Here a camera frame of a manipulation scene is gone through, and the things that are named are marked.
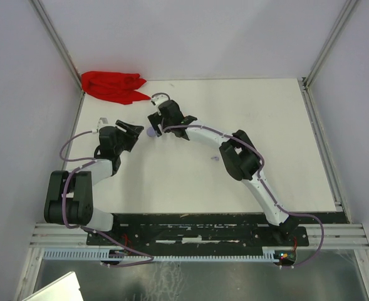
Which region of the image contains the purple charging case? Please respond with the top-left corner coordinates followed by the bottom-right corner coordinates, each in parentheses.
top-left (147, 127), bottom-right (157, 137)

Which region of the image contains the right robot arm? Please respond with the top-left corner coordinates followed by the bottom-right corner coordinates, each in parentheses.
top-left (148, 93), bottom-right (298, 245)

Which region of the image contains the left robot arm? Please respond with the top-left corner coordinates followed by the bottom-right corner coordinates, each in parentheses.
top-left (44, 118), bottom-right (144, 245)

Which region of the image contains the red cloth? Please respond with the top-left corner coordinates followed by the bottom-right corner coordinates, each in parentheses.
top-left (81, 71), bottom-right (150, 105)

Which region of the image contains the metal sheet corner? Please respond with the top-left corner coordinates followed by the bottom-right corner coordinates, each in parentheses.
top-left (23, 272), bottom-right (83, 301)

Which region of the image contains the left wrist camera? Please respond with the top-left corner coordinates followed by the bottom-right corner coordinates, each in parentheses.
top-left (91, 117), bottom-right (110, 134)

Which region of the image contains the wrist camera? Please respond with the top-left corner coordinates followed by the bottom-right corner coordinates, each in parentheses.
top-left (151, 94), bottom-right (170, 108)
top-left (91, 117), bottom-right (110, 134)

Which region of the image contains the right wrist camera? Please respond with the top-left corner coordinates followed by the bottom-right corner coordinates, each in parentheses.
top-left (151, 94), bottom-right (170, 108)

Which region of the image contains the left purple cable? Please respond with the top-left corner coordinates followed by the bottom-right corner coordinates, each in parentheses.
top-left (60, 130), bottom-right (155, 269)

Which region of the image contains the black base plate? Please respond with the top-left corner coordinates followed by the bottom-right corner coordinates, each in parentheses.
top-left (82, 212), bottom-right (348, 256)

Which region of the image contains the blue cable duct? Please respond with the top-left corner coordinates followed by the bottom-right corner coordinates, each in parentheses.
top-left (43, 248), bottom-right (278, 263)

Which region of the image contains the aluminium rail front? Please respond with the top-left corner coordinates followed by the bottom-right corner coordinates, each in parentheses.
top-left (30, 224), bottom-right (369, 250)

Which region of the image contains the left frame post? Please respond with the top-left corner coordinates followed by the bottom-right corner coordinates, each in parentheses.
top-left (28, 0), bottom-right (82, 90)

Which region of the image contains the frame post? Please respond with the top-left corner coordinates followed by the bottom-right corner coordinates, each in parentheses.
top-left (303, 0), bottom-right (360, 90)
top-left (28, 0), bottom-right (82, 90)

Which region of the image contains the right frame post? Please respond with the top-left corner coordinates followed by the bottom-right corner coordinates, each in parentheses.
top-left (303, 0), bottom-right (360, 90)

